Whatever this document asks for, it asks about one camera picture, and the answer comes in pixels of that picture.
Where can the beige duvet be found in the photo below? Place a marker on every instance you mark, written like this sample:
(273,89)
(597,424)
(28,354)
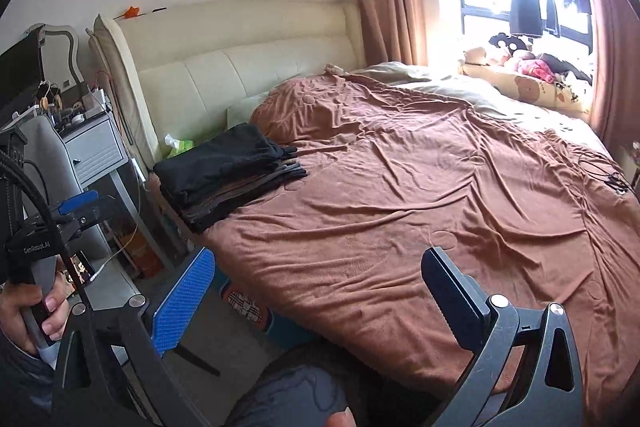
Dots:
(450,92)

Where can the cream padded headboard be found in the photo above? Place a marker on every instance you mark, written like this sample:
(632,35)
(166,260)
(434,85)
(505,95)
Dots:
(225,57)

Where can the smartphone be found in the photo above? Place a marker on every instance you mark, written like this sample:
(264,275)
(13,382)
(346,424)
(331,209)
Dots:
(82,269)

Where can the beige plush bear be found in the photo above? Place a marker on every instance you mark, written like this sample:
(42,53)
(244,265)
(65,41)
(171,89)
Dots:
(480,57)

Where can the black long-sleeve shirt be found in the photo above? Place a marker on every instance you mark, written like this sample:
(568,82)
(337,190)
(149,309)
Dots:
(215,162)

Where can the silver framed mirror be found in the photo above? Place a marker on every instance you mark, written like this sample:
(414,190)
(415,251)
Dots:
(20,67)

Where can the stack of folded clothes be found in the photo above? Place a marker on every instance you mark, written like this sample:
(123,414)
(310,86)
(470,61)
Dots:
(235,202)

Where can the bear print long pillow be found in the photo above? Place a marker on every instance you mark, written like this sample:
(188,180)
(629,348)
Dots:
(530,89)

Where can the green tissue pack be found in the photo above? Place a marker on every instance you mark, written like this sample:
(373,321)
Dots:
(185,147)

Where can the person's patterned grey trousers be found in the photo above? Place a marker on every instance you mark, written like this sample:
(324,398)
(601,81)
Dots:
(300,387)

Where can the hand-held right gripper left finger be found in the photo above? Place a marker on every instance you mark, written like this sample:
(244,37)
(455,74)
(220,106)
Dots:
(187,302)

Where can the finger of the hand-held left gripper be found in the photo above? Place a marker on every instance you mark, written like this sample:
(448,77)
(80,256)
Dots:
(77,202)

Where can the grey bedside table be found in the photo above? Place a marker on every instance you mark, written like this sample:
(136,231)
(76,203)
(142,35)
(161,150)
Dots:
(95,152)

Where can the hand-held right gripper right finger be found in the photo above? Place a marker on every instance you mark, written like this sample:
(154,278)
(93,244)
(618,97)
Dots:
(450,302)

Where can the narrow dark hanging garment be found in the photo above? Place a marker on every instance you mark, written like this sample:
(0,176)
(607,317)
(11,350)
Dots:
(551,14)

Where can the brown fleece blanket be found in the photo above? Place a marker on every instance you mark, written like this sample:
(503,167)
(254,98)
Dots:
(400,207)

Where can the person's left hand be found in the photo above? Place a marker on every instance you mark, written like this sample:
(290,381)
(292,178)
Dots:
(57,307)

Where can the black crumpled cloth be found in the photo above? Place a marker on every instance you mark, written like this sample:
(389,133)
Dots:
(570,67)

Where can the small orange toy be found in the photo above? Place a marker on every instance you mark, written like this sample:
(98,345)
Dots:
(131,12)

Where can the person's left forearm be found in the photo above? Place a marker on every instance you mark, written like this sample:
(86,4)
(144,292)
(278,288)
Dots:
(20,382)

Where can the pink plush toy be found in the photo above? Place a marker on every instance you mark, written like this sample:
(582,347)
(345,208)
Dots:
(535,71)

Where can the black white plush toy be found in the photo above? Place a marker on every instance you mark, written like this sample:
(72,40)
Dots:
(507,43)

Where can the person's right hand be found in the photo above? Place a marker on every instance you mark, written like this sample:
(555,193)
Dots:
(342,419)

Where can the orange box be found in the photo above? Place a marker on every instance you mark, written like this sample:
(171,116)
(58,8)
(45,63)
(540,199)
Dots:
(149,257)

